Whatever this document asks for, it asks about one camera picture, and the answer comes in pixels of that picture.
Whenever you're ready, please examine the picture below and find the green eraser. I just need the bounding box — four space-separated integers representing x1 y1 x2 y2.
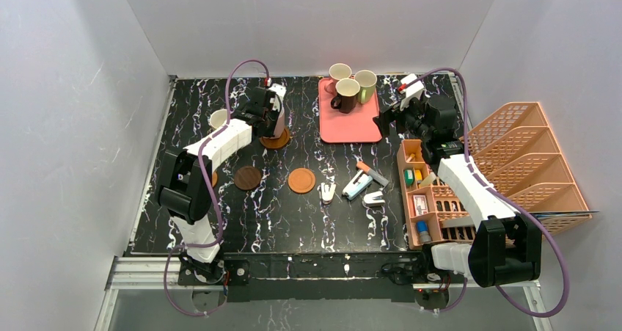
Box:
403 169 415 186

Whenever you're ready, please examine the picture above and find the dark brown mug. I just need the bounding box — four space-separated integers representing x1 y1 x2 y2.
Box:
331 79 360 114

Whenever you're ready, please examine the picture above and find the pink tray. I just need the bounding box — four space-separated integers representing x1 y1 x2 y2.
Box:
318 78 382 144

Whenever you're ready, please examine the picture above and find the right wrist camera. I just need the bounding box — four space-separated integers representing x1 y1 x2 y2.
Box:
398 73 425 111

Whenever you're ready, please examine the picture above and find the white red card box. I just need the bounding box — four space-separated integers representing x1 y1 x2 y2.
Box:
412 194 429 217

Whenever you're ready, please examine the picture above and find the green mug front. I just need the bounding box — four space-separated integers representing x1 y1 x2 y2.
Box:
208 109 230 131

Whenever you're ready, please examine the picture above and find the orange grey marker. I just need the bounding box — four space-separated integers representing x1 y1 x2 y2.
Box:
356 161 389 187

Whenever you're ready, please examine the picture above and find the green mug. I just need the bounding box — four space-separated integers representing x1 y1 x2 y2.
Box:
354 70 377 104
208 109 230 131

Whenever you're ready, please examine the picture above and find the dark brown coaster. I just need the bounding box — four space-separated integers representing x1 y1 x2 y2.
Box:
233 166 263 191

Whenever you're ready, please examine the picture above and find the pink mug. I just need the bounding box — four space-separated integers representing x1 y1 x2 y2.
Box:
324 63 352 95
272 106 285 139

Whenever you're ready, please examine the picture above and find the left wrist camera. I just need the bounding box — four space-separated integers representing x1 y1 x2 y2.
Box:
268 84 287 111

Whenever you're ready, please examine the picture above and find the small white stapler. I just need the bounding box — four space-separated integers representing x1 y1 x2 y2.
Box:
319 182 336 205

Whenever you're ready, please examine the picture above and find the cream item in organizer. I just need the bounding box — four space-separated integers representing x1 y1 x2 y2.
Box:
420 172 437 187

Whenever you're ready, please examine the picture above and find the pink mug front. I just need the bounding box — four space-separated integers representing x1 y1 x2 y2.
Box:
272 106 285 139

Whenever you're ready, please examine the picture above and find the white stapler right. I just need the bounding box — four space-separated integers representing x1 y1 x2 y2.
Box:
362 190 386 208

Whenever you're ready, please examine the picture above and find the brown saucer coaster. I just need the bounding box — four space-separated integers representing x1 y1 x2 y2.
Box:
260 128 290 150

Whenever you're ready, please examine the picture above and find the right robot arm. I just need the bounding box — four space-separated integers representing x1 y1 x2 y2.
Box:
373 97 542 287

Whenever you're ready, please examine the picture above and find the blue white stapler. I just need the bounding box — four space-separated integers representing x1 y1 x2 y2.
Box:
342 170 373 200

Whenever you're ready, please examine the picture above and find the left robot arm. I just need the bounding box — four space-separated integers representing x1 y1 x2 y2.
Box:
154 84 287 263

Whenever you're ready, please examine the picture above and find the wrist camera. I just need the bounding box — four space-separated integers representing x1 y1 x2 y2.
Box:
398 73 425 111
268 84 287 111

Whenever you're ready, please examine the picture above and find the light orange coaster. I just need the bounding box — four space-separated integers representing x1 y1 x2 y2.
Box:
288 167 315 194

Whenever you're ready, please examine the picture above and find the pink mug rear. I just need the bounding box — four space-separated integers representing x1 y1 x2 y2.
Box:
324 63 352 95

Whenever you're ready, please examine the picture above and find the orange file organizer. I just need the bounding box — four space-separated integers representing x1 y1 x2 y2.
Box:
397 102 592 250

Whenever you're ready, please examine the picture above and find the blue stamp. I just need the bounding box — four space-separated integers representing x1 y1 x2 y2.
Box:
415 221 432 244

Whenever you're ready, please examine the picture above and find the green mug rear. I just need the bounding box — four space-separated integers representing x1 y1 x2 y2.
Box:
354 70 377 104

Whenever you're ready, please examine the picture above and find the orange wooden coaster front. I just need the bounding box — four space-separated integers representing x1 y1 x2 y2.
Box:
211 171 218 187

